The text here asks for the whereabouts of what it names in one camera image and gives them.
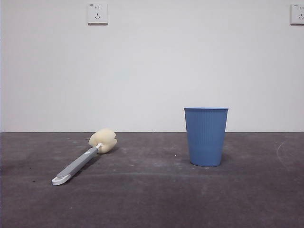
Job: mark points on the white wall socket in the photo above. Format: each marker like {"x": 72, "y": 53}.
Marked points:
{"x": 298, "y": 14}
{"x": 97, "y": 13}

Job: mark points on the blue ribbed plastic cup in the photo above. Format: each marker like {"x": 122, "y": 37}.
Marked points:
{"x": 206, "y": 139}

